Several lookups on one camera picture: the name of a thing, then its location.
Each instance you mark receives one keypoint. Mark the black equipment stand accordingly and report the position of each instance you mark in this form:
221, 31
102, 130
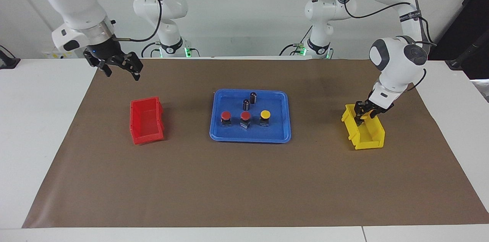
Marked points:
466, 24

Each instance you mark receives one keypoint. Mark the blue plastic tray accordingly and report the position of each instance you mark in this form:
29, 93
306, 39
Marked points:
275, 135

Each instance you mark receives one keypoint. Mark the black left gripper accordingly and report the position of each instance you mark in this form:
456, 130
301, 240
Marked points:
376, 107

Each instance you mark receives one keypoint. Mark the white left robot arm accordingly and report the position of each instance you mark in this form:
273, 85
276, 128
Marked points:
397, 58

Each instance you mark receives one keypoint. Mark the yellow plastic bin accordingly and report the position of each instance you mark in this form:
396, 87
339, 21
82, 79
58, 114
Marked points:
372, 135

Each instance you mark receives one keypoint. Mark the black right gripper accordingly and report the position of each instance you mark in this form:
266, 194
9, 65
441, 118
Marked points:
107, 53

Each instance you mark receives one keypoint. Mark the white wall power box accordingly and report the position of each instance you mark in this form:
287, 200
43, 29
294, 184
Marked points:
51, 54

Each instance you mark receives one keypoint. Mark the yellow push button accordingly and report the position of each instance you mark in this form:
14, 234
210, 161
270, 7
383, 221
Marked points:
265, 114

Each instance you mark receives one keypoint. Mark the black clamp base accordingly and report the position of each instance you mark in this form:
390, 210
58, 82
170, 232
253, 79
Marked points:
7, 60

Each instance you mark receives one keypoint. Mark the black cylinder capacitor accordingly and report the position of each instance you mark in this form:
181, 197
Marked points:
253, 98
246, 105

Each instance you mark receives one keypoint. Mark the brown paper mat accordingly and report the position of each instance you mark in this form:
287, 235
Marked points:
244, 184

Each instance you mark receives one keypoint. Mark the red plastic bin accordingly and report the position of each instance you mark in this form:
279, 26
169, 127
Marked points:
147, 120

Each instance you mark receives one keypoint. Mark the red push button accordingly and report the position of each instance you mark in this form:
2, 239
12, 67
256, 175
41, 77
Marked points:
226, 115
245, 116

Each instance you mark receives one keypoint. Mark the green lit base connector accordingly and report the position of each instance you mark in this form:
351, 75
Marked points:
301, 49
187, 51

